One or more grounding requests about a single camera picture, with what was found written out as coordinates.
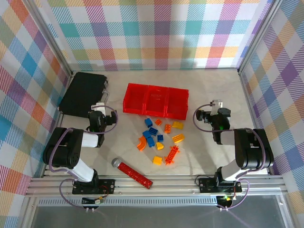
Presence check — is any red plastic bin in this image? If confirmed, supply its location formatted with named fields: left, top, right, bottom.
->
left=165, top=87, right=190, bottom=119
left=123, top=83, right=149, bottom=114
left=143, top=85, right=170, bottom=117

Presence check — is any black carrying case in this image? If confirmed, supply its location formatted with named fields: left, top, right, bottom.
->
left=58, top=72, right=110, bottom=119

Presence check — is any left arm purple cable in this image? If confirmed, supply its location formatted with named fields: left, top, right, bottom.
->
left=48, top=105, right=119, bottom=210

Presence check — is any grey metal base panel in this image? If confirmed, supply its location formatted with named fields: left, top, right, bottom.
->
left=30, top=205, right=285, bottom=228

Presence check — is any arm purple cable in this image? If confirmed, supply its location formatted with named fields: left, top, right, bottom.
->
left=48, top=105, right=119, bottom=210
left=193, top=104, right=268, bottom=211

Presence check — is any small connector board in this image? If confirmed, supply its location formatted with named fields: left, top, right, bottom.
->
left=82, top=196, right=105, bottom=205
left=217, top=195, right=234, bottom=207

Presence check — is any aluminum frame post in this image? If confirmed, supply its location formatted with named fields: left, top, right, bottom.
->
left=29, top=0, right=73, bottom=78
left=237, top=0, right=282, bottom=76

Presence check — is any yellow studded lego brick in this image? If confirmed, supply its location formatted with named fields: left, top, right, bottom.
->
left=172, top=133, right=185, bottom=144

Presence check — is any orange lattice lego piece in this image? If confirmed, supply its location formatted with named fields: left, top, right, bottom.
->
left=164, top=145, right=181, bottom=164

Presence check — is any perforated metal cable duct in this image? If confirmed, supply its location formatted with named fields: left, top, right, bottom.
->
left=38, top=196, right=238, bottom=207

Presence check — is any aluminum frame cross rail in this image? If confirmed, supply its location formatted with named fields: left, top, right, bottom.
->
left=25, top=174, right=289, bottom=198

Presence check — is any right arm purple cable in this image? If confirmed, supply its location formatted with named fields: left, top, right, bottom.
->
left=193, top=104, right=268, bottom=211

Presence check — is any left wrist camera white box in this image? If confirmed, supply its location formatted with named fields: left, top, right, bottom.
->
left=92, top=102, right=106, bottom=114

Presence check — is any red glitter toy microphone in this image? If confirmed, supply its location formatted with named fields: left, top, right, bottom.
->
left=111, top=158, right=154, bottom=190

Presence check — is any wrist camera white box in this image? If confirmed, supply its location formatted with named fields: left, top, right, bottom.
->
left=210, top=99, right=224, bottom=115
left=92, top=102, right=106, bottom=114

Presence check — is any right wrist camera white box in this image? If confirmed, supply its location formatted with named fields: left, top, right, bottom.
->
left=210, top=99, right=224, bottom=115

